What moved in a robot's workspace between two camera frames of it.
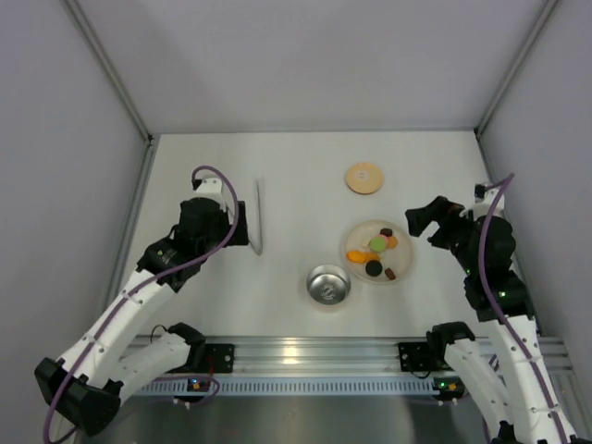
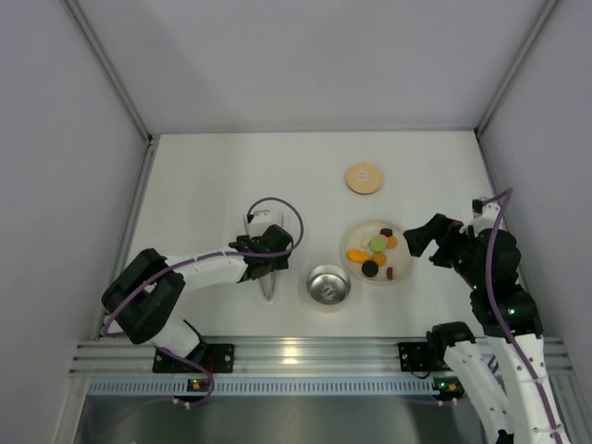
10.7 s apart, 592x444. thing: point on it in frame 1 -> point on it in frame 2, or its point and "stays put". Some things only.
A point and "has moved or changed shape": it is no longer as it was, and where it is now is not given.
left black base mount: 223,357 stays put
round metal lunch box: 328,284 stays put
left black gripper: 239,224 -> 261,266
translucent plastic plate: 398,258 stays put
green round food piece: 377,243 stays put
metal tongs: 255,231 has moved or changed shape
